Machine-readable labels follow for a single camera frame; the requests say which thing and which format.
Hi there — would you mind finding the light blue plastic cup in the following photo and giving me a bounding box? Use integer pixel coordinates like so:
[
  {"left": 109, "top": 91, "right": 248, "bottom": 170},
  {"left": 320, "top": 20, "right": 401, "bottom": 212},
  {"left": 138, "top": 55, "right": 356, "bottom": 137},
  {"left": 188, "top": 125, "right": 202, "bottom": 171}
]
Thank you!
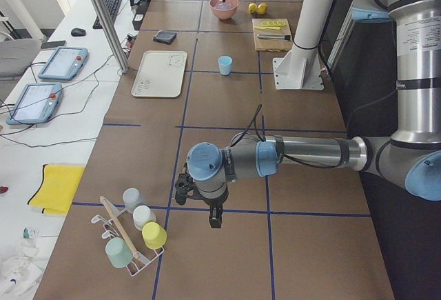
[{"left": 218, "top": 55, "right": 233, "bottom": 76}]

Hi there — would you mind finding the pile of clear ice cubes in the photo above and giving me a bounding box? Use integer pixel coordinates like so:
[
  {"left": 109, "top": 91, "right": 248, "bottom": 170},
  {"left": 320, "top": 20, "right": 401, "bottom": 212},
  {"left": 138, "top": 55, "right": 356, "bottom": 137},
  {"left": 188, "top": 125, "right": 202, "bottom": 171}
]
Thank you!
[{"left": 213, "top": 0, "right": 235, "bottom": 11}]

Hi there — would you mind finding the yellow-green plastic cup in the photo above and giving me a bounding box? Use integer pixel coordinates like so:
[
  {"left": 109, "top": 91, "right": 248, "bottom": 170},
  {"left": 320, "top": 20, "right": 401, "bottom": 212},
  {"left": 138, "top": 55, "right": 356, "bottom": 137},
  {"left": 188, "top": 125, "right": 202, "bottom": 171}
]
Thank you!
[{"left": 142, "top": 221, "right": 167, "bottom": 250}]

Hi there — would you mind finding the white plastic cup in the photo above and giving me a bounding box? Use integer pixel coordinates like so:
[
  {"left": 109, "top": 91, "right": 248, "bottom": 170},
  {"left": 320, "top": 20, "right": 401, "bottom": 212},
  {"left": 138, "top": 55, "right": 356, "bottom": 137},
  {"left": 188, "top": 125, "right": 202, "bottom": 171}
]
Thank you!
[{"left": 132, "top": 205, "right": 156, "bottom": 231}]

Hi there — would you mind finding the grey plastic cup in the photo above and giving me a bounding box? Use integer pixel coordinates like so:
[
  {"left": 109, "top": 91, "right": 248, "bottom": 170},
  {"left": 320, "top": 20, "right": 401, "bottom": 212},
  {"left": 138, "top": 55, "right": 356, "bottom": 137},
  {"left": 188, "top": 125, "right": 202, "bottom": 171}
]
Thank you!
[{"left": 123, "top": 188, "right": 147, "bottom": 214}]

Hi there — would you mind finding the mint green plastic cup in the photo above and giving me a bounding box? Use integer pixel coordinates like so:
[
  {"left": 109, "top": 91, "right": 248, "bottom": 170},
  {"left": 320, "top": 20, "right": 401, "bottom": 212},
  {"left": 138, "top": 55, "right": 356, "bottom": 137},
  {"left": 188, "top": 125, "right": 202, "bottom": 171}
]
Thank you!
[{"left": 105, "top": 237, "right": 133, "bottom": 268}]

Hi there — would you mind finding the pink bowl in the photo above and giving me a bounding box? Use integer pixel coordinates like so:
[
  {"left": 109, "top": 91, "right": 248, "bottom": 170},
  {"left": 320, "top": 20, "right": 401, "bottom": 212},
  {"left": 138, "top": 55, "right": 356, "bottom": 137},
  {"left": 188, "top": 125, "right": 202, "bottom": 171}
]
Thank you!
[{"left": 209, "top": 0, "right": 238, "bottom": 20}]

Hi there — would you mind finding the whole lemon lower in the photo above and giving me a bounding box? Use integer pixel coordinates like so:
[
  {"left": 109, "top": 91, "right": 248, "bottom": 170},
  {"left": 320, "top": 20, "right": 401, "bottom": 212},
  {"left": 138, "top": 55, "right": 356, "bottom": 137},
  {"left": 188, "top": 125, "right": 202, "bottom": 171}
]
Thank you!
[{"left": 248, "top": 3, "right": 258, "bottom": 14}]

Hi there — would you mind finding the whole lemon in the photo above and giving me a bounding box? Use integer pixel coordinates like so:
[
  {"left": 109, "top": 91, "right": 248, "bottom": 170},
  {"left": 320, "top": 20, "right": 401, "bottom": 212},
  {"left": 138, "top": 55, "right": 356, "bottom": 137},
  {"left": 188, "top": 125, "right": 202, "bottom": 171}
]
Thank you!
[
  {"left": 256, "top": 3, "right": 268, "bottom": 14},
  {"left": 248, "top": 3, "right": 258, "bottom": 14}
]

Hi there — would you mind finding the whole lemon upper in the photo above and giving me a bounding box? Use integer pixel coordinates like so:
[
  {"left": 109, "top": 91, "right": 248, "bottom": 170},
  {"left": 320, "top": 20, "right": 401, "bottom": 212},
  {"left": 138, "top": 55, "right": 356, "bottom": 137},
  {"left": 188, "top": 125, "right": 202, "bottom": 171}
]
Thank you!
[{"left": 256, "top": 3, "right": 268, "bottom": 14}]

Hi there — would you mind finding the yellow plastic knife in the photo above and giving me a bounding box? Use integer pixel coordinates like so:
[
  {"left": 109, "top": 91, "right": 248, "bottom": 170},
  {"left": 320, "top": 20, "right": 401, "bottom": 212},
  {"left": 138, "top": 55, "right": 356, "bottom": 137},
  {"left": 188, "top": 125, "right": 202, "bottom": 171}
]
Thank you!
[{"left": 254, "top": 26, "right": 281, "bottom": 31}]

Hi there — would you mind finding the steel muddler black tip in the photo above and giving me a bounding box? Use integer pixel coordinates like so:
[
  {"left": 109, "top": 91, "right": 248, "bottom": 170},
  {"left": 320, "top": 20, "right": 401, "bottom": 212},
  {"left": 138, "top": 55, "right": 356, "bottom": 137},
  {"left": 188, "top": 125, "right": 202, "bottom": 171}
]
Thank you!
[{"left": 257, "top": 34, "right": 291, "bottom": 41}]

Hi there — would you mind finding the bamboo cutting board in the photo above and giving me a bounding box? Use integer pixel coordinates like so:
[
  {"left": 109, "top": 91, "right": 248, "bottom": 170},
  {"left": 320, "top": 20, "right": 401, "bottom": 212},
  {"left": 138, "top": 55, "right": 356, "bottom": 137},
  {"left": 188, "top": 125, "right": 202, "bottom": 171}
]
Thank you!
[{"left": 252, "top": 19, "right": 293, "bottom": 51}]

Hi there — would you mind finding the grey folded cloth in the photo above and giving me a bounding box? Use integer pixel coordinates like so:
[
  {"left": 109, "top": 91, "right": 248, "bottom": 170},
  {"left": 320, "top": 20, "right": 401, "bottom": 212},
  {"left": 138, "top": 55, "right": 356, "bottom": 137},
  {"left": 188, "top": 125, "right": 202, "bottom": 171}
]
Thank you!
[{"left": 152, "top": 30, "right": 177, "bottom": 45}]

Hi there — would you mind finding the cream bear tray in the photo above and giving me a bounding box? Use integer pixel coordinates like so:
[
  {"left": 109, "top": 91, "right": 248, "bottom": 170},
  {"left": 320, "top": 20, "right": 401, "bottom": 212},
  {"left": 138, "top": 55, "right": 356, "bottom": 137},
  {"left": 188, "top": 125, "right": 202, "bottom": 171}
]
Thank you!
[{"left": 131, "top": 50, "right": 187, "bottom": 98}]

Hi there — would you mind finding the orange black connector box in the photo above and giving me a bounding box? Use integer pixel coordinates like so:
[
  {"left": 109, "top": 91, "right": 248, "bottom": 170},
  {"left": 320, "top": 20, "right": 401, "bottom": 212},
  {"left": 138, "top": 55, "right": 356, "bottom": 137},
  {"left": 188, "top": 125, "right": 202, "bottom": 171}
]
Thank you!
[{"left": 123, "top": 34, "right": 136, "bottom": 50}]

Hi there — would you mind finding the black keyboard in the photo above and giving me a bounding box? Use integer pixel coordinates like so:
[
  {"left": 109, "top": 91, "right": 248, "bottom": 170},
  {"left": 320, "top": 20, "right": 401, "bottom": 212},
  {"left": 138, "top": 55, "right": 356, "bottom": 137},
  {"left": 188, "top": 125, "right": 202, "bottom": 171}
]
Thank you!
[{"left": 92, "top": 0, "right": 122, "bottom": 29}]

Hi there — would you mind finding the black computer mouse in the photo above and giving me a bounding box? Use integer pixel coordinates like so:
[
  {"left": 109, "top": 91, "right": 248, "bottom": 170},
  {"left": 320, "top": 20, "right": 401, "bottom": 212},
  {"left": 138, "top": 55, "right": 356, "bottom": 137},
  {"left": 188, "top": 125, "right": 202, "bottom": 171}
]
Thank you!
[{"left": 70, "top": 28, "right": 87, "bottom": 37}]

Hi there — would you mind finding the yellow cloth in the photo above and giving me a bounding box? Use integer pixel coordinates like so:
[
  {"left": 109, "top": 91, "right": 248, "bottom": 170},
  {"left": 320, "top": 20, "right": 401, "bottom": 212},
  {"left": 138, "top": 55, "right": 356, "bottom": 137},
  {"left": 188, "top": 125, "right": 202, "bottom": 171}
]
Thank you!
[{"left": 28, "top": 164, "right": 85, "bottom": 215}]

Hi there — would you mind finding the teach pendant upper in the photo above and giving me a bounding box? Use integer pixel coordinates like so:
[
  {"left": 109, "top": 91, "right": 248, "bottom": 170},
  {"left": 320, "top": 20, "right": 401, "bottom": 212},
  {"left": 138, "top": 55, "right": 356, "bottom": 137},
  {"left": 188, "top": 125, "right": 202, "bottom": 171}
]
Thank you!
[{"left": 38, "top": 47, "right": 88, "bottom": 81}]

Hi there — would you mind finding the teach pendant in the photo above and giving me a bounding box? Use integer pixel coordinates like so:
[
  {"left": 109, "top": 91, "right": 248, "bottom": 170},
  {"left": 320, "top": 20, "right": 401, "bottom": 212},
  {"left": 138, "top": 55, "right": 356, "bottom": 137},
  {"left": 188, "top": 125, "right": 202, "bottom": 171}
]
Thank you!
[
  {"left": 6, "top": 83, "right": 63, "bottom": 125},
  {"left": 38, "top": 47, "right": 88, "bottom": 81}
]

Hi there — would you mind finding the white crumpled tissue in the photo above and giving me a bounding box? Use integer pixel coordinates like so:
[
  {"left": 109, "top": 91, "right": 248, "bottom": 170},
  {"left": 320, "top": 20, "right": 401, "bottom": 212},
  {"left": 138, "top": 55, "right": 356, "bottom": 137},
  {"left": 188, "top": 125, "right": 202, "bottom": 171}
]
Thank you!
[{"left": 1, "top": 239, "right": 43, "bottom": 299}]

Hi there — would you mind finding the teach pendant lower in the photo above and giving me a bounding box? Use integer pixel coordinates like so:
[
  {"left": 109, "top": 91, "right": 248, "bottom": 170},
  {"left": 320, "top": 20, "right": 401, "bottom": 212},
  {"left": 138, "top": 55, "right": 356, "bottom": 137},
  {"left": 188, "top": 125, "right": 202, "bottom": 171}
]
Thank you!
[{"left": 6, "top": 83, "right": 63, "bottom": 125}]

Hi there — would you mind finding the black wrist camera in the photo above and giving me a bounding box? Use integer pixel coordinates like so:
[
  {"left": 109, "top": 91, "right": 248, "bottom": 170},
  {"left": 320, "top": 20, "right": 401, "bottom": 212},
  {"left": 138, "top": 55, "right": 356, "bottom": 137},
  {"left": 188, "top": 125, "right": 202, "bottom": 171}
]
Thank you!
[{"left": 174, "top": 172, "right": 195, "bottom": 206}]

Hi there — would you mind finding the wooden rack handle rod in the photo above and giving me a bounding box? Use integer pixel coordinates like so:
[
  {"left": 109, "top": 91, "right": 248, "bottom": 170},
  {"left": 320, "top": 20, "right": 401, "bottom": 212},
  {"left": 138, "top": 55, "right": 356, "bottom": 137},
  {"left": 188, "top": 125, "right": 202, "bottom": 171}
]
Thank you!
[{"left": 100, "top": 196, "right": 140, "bottom": 259}]

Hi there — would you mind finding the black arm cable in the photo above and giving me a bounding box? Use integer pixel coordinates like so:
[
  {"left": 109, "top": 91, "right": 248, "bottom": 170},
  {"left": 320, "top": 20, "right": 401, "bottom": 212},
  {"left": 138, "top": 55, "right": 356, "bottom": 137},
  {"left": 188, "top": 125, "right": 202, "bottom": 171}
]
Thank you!
[{"left": 229, "top": 103, "right": 345, "bottom": 170}]

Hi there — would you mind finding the white wire cup rack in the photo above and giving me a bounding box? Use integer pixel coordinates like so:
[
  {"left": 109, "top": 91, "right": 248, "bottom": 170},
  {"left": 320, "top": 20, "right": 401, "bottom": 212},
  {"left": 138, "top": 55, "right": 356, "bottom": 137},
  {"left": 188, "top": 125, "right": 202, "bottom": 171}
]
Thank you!
[{"left": 90, "top": 206, "right": 165, "bottom": 277}]

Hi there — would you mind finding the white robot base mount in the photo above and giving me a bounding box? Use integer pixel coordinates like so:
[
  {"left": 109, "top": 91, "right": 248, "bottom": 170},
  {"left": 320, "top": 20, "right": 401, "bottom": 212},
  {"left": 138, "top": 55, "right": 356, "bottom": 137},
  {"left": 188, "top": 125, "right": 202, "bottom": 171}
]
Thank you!
[{"left": 273, "top": 0, "right": 333, "bottom": 90}]

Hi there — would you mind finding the aluminium frame post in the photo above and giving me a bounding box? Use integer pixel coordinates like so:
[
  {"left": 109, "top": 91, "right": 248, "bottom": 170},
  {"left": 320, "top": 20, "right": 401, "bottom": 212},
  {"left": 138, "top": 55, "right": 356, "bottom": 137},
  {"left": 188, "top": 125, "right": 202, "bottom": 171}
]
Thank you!
[{"left": 91, "top": 0, "right": 129, "bottom": 74}]

